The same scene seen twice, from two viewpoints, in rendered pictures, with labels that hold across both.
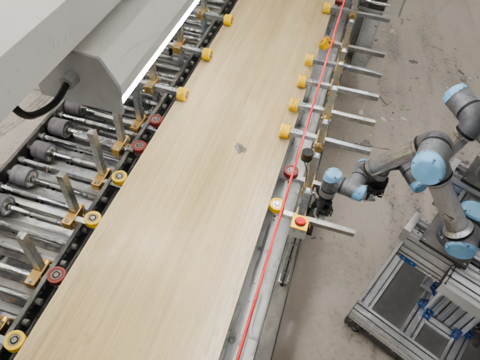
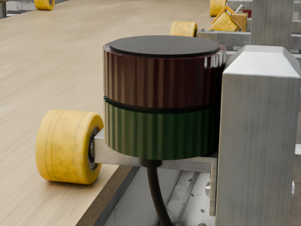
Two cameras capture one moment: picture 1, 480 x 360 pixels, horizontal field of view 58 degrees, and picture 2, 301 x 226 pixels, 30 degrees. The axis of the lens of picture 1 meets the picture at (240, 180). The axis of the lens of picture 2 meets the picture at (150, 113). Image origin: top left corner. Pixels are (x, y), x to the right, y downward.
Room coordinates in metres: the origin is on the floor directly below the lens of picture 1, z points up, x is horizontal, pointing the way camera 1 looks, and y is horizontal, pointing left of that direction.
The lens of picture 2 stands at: (1.27, -0.32, 1.16)
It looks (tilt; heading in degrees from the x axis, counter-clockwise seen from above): 17 degrees down; 0
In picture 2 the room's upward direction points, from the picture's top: 1 degrees clockwise
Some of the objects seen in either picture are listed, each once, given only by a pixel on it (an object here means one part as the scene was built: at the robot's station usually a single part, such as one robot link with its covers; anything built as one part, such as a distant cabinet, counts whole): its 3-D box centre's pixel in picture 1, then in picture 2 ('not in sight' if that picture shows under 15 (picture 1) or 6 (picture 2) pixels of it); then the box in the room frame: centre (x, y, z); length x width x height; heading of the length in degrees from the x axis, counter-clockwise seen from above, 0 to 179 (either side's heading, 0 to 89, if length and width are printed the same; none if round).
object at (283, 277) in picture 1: (289, 258); not in sight; (1.03, -0.26, 0.93); 0.05 x 0.05 x 0.45; 77
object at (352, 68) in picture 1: (344, 66); (290, 40); (2.54, -0.64, 0.95); 0.50 x 0.04 x 0.04; 77
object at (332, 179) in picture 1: (332, 180); not in sight; (1.28, -0.41, 1.21); 0.09 x 0.08 x 0.11; 65
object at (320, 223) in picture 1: (312, 221); not in sight; (1.31, -0.39, 0.84); 0.44 x 0.03 x 0.04; 77
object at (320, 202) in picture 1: (324, 203); not in sight; (1.27, -0.41, 1.05); 0.09 x 0.08 x 0.12; 7
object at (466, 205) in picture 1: (468, 218); not in sight; (1.14, -0.99, 1.21); 0.13 x 0.12 x 0.14; 155
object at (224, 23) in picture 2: (324, 43); (222, 28); (2.82, -0.52, 0.93); 0.09 x 0.08 x 0.09; 77
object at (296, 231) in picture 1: (298, 227); not in sight; (1.03, -0.26, 1.18); 0.07 x 0.07 x 0.08; 77
